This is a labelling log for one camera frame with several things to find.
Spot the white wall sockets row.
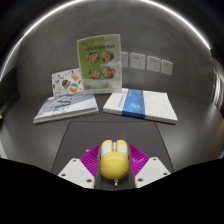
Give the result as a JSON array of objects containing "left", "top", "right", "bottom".
[{"left": 120, "top": 51, "right": 174, "bottom": 76}]

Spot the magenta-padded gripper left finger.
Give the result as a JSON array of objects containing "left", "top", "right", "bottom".
[{"left": 57, "top": 143, "right": 103, "bottom": 190}]

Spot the yellow computer mouse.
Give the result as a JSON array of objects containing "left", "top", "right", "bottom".
[{"left": 99, "top": 139, "right": 130, "bottom": 187}]

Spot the white colourful sticker card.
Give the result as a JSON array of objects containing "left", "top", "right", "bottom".
[{"left": 51, "top": 67, "right": 84, "bottom": 98}]

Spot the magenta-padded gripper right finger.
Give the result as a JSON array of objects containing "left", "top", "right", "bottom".
[{"left": 128, "top": 143, "right": 172, "bottom": 189}]

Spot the black mouse pad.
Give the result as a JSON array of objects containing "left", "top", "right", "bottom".
[{"left": 51, "top": 120, "right": 175, "bottom": 192}]

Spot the white book with blue band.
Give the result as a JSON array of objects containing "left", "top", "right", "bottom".
[{"left": 102, "top": 87, "right": 179, "bottom": 125}]

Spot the green menu sign stand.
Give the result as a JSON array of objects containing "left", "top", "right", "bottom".
[{"left": 76, "top": 33, "right": 123, "bottom": 95}]

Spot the grey-blue cover book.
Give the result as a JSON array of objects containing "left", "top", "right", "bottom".
[{"left": 33, "top": 92, "right": 100, "bottom": 125}]

